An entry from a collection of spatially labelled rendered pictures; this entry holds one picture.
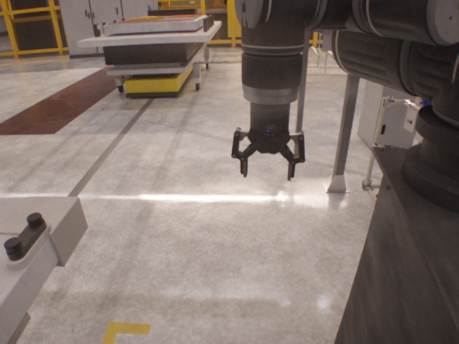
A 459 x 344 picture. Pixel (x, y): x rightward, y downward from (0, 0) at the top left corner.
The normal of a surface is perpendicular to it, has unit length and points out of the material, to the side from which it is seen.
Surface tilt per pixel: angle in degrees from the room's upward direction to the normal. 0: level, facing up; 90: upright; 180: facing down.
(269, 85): 90
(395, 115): 90
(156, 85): 90
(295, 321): 0
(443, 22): 95
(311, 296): 0
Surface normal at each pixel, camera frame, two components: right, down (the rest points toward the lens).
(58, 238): 1.00, 0.00
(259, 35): -0.51, 0.43
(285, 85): 0.35, 0.46
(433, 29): -0.34, 0.83
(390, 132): -0.03, 0.50
